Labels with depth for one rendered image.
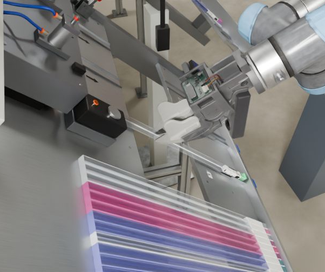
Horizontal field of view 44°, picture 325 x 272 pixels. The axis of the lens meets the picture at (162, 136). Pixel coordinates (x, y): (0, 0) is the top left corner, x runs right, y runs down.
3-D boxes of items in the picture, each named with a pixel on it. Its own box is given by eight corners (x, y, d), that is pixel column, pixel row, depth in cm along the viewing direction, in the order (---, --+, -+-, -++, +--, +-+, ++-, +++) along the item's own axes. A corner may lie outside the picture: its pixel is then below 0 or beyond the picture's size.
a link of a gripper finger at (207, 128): (175, 124, 72) (216, 97, 70) (180, 128, 73) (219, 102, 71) (183, 143, 69) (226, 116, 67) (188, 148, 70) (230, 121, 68)
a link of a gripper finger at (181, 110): (136, 110, 73) (180, 85, 70) (154, 124, 77) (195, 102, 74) (140, 123, 71) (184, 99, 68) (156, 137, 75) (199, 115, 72)
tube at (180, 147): (239, 176, 95) (243, 174, 94) (242, 181, 94) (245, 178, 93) (64, 90, 60) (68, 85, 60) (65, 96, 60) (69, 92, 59)
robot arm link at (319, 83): (305, 44, 81) (297, 15, 72) (350, 75, 75) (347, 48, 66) (277, 73, 82) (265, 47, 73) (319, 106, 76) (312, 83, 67)
